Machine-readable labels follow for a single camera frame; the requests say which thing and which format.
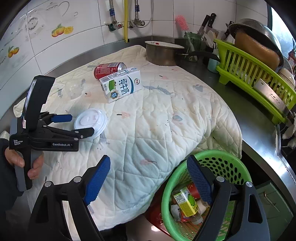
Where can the kitchen knife black handle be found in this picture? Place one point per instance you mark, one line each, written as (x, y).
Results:
(207, 24)

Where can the white plastic cup lid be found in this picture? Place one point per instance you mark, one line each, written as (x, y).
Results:
(92, 118)

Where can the green plastic trash basket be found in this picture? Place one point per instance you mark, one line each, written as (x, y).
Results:
(221, 164)

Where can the water valve pipes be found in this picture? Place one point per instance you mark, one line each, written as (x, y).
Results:
(135, 19)

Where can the lime green dish rack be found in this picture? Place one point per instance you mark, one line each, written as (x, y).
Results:
(244, 71)

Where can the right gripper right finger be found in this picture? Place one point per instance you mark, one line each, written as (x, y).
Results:
(248, 221)

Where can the green cabinet drawer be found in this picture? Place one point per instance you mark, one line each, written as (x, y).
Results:
(278, 213)

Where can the steel colander bowl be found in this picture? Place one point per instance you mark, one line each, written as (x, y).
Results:
(258, 40)

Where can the metal pot with lid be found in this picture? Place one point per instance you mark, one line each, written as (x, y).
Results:
(162, 53)

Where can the white quilted cloth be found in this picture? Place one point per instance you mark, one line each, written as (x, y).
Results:
(147, 136)

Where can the white dish rag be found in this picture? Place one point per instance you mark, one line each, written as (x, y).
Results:
(289, 135)

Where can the yellow juice carton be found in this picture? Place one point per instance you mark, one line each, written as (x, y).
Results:
(185, 201)

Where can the teal cup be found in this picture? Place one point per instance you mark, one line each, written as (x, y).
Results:
(212, 64)

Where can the yellow gas pipe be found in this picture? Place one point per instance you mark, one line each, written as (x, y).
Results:
(126, 21)

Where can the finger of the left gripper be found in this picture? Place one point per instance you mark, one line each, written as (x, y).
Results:
(65, 135)
(49, 118)

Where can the green utensil jar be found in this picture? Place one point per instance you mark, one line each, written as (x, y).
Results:
(194, 42)

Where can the red soda can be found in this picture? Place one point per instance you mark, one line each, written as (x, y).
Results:
(105, 69)

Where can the pink bottle brush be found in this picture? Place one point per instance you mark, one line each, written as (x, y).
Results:
(182, 24)

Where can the person's left hand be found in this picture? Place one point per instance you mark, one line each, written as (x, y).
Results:
(15, 159)

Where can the red stool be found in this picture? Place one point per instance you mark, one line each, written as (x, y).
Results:
(153, 213)

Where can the white milk carton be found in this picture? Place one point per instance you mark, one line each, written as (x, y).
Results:
(120, 84)

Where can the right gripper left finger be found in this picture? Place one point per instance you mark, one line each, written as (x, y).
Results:
(48, 222)

